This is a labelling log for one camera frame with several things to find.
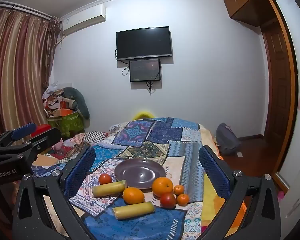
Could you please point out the pile of household clutter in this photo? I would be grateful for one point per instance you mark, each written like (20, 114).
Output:
(53, 100)

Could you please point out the purple ceramic plate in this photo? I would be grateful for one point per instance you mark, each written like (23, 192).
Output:
(140, 172)

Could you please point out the white air conditioner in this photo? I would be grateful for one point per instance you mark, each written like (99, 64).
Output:
(83, 21)

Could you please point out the green printed box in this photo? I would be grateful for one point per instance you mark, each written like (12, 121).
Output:
(70, 125)

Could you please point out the wooden overhead cabinet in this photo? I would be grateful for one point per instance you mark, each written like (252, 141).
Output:
(245, 2)

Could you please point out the oval orange with sticker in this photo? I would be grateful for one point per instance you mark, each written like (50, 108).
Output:
(133, 195)

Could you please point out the yellow round object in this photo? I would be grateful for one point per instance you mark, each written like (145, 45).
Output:
(143, 115)

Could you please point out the brown wooden door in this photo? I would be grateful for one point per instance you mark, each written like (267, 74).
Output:
(277, 87)

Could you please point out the red box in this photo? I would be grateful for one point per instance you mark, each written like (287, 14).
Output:
(41, 129)

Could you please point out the striped brown curtain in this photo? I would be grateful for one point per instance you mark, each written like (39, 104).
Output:
(17, 75)

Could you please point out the grey plush toy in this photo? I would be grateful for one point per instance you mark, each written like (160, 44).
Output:
(77, 100)

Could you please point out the blue patchwork printed blanket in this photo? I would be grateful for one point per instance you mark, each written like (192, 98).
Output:
(150, 135)

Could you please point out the round orange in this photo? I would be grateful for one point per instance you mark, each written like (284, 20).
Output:
(162, 186)

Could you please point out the small mandarin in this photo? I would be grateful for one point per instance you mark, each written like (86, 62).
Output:
(183, 199)
(178, 189)

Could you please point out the white plastic appliance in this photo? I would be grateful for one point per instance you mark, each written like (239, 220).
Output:
(298, 192)

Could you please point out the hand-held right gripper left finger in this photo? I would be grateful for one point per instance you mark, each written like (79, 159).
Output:
(80, 172)

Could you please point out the black wall television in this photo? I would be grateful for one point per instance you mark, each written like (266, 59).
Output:
(143, 43)

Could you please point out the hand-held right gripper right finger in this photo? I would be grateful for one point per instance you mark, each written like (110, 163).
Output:
(215, 172)

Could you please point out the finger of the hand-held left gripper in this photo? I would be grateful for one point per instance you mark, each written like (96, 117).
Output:
(46, 138)
(23, 131)

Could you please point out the red tomato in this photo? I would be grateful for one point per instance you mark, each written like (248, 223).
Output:
(105, 179)
(168, 200)

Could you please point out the grey backpack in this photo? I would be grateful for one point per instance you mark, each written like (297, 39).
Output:
(227, 138)

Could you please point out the yellow-green sugarcane piece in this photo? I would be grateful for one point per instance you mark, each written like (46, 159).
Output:
(108, 188)
(133, 210)

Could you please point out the small black wall screen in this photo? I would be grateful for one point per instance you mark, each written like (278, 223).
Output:
(145, 70)

